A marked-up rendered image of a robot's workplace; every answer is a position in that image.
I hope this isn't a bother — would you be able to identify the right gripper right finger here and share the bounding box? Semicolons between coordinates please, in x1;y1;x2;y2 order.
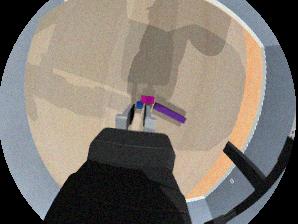
144;105;157;132

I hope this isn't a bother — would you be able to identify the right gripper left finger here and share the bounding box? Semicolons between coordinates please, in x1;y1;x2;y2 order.
116;104;136;129

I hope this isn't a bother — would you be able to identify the purple rod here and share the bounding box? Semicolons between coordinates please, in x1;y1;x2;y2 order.
153;103;186;124

